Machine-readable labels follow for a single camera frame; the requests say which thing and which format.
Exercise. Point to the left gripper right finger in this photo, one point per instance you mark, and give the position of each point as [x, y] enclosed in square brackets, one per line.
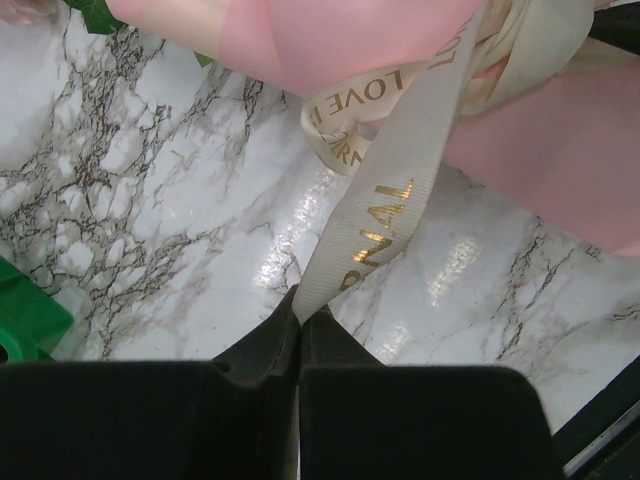
[360, 419]

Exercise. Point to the pink wrapping paper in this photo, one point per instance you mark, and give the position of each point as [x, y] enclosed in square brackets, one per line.
[536, 99]

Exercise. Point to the cream ribbon gold lettering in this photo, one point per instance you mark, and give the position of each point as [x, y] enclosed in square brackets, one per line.
[387, 129]

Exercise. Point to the green plastic tray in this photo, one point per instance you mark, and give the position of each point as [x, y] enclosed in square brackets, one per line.
[32, 323]

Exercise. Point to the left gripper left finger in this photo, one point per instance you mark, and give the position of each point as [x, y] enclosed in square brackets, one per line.
[230, 417]

